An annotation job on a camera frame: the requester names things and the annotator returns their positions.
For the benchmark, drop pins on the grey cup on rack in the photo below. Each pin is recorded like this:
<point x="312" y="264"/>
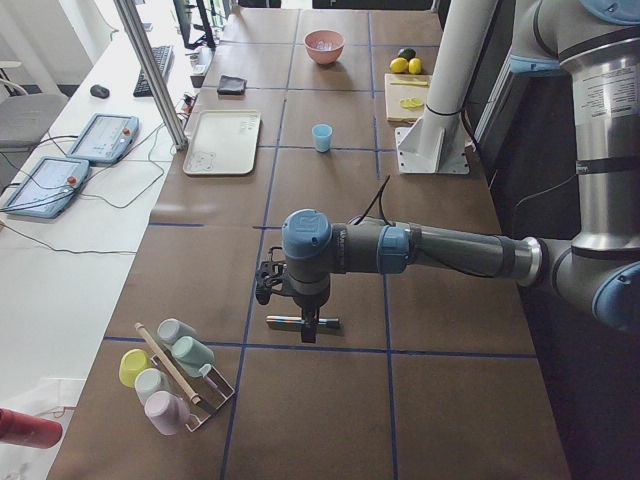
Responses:
<point x="170" y="330"/>

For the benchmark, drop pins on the yellow cup on rack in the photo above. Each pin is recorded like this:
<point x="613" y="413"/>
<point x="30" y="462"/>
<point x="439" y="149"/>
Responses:
<point x="132" y="363"/>

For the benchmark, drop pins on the yellow knife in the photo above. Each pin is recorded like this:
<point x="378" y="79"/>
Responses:
<point x="416" y="83"/>

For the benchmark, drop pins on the white wire cup rack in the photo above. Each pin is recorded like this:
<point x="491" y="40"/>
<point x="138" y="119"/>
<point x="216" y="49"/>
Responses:
<point x="205" y="396"/>

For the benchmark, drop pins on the teach pendant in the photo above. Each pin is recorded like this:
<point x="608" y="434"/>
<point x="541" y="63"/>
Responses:
<point x="105" y="139"/>
<point x="49" y="188"/>

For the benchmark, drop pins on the cream bear tray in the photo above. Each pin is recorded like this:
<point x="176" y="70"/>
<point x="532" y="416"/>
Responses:
<point x="223" y="143"/>

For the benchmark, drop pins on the lower teach pendant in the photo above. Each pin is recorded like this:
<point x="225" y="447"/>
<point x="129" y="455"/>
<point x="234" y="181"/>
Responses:
<point x="49" y="188"/>

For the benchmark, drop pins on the wooden cutting board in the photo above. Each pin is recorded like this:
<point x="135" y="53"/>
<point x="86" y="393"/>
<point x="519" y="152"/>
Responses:
<point x="394" y="93"/>

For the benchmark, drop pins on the green avocado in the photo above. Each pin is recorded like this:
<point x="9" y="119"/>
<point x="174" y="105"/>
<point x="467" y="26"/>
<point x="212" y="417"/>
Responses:
<point x="406" y="53"/>

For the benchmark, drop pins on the pink bowl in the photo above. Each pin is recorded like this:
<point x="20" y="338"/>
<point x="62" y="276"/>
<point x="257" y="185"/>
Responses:
<point x="324" y="47"/>

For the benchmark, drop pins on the folded grey cloth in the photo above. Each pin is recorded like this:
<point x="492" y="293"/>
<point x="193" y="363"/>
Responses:
<point x="231" y="86"/>

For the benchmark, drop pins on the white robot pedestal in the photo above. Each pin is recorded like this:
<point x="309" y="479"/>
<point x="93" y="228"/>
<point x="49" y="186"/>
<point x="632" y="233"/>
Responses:
<point x="435" y="144"/>

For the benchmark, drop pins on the light blue cup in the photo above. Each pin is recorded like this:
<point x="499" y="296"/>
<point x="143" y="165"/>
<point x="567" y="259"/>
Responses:
<point x="322" y="136"/>

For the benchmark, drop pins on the pink cup on rack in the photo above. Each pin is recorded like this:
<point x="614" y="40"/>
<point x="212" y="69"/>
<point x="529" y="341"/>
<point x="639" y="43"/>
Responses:
<point x="167" y="412"/>

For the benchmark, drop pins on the mint green cup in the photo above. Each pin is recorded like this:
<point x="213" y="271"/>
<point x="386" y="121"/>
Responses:
<point x="192" y="355"/>

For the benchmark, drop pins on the black computer mouse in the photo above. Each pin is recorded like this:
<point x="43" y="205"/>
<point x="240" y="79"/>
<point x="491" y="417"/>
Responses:
<point x="99" y="91"/>

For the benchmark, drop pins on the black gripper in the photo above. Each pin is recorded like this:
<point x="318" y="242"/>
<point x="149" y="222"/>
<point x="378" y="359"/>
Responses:
<point x="307" y="303"/>

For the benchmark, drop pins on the aluminium frame post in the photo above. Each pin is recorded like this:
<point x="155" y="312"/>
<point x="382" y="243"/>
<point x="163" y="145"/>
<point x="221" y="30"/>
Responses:
<point x="133" y="27"/>

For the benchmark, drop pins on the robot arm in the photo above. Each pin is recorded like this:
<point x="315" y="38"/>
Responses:
<point x="597" y="43"/>

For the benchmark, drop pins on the upper teach pendant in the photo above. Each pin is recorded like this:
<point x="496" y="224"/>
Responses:
<point x="105" y="139"/>

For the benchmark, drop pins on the red bottle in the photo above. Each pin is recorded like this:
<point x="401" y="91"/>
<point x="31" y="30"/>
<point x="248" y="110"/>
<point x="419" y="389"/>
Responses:
<point x="27" y="430"/>

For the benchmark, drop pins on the white cup on rack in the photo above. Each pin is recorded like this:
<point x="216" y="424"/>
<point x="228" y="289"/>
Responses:
<point x="150" y="381"/>

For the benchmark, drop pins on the steel muddler black tip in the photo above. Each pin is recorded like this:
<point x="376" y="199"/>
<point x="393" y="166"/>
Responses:
<point x="296" y="323"/>

